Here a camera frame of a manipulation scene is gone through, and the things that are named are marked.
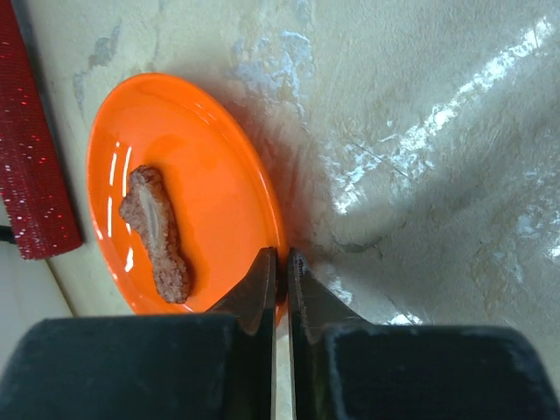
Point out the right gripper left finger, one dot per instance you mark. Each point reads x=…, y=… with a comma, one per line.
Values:
x=218, y=364

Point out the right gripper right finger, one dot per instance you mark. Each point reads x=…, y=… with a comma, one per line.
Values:
x=344, y=367

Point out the red glitter microphone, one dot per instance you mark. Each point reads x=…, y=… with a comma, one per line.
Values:
x=33, y=188

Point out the orange plate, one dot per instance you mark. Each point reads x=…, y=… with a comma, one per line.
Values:
x=220, y=191

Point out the white rectangular baking dish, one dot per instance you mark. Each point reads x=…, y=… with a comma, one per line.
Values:
x=29, y=293

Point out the brown meat slice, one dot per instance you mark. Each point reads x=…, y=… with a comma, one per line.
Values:
x=147, y=208

